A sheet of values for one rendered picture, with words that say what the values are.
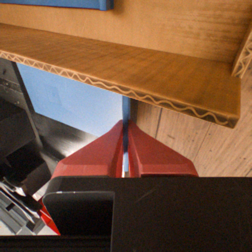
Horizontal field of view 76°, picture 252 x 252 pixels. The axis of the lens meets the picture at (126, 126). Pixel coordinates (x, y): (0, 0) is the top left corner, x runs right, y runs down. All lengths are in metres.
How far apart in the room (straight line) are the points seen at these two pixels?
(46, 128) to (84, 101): 0.11
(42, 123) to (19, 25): 0.12
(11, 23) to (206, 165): 0.25
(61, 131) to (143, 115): 0.12
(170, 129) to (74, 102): 0.10
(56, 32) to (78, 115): 0.08
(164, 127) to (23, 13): 0.18
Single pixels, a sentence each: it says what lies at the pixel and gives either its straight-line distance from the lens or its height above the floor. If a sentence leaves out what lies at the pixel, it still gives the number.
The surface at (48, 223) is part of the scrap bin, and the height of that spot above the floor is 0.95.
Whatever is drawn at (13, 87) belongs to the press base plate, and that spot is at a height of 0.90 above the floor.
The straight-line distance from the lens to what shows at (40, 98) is 0.22.
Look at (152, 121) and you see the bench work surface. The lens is 0.16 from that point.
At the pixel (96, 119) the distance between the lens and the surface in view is 0.16.
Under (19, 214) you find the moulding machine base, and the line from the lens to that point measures 5.57.
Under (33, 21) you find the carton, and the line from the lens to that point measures 0.21.
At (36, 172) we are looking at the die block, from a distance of 0.41.
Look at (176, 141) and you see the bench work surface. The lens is 0.16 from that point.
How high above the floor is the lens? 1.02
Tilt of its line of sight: 44 degrees down
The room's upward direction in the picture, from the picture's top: 136 degrees counter-clockwise
